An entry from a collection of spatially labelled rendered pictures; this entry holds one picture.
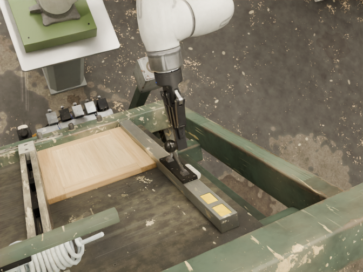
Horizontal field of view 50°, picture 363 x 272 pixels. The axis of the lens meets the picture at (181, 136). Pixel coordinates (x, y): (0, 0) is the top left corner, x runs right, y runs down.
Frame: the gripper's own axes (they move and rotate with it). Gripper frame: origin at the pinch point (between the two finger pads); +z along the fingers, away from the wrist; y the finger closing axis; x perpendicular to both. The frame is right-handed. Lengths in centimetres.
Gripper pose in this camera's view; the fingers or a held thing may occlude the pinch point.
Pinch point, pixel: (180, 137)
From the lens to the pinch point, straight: 112.3
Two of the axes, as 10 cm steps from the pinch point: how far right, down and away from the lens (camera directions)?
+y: -4.0, -2.8, 8.7
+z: 1.7, 9.1, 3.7
